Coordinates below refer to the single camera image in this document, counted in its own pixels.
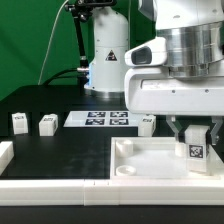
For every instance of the white U-shaped fence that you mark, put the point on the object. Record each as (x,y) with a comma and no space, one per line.
(112,192)

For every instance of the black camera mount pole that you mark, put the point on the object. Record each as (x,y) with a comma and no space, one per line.
(81,11)

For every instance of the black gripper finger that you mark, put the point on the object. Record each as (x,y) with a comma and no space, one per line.
(174,124)
(217,122)

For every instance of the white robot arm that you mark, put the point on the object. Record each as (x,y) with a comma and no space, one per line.
(178,73)

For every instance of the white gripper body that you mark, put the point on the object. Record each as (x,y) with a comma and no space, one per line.
(151,91)

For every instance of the white AprilTag base sheet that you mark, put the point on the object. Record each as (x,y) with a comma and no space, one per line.
(102,119)

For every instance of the white square tabletop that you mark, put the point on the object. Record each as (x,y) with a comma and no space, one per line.
(156,158)

